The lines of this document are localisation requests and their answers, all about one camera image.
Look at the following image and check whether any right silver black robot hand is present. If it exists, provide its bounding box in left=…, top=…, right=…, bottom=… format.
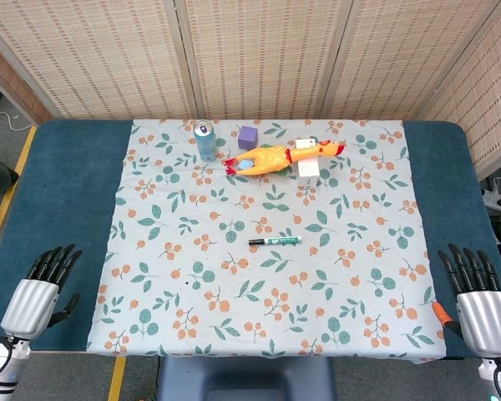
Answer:
left=432, top=243, right=501, bottom=359

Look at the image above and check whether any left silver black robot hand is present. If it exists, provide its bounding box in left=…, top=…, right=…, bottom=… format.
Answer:
left=0, top=244, right=84, bottom=340

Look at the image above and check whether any white green marker body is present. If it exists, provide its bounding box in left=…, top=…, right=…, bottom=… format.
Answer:
left=262, top=236, right=303, bottom=246

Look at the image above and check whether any white equipment stand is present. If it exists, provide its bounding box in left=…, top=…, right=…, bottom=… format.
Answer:
left=480, top=175, right=501, bottom=215

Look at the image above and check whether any floral printed tablecloth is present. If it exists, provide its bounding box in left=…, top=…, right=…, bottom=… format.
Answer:
left=86, top=119, right=448, bottom=363

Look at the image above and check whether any light blue drink can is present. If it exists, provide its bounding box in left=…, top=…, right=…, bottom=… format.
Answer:
left=193, top=119, right=219, bottom=163

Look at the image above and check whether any yellow rubber chicken toy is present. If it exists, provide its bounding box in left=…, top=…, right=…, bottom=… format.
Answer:
left=224, top=140, right=347, bottom=178

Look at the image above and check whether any purple cube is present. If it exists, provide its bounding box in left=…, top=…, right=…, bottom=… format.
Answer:
left=237, top=125, right=259, bottom=150

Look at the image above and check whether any woven bamboo folding screen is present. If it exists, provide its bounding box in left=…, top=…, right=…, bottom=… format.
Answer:
left=0, top=0, right=501, bottom=181

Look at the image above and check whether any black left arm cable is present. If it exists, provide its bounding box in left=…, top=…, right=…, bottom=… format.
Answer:
left=0, top=335, right=17, bottom=382

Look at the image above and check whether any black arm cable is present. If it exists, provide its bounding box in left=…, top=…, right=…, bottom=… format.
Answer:
left=0, top=335, right=17, bottom=382
left=488, top=356, right=501, bottom=394

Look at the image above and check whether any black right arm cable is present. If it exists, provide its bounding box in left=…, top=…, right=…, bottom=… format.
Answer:
left=488, top=356, right=501, bottom=394

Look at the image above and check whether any white floor cable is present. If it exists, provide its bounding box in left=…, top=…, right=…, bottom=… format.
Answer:
left=0, top=109, right=34, bottom=132

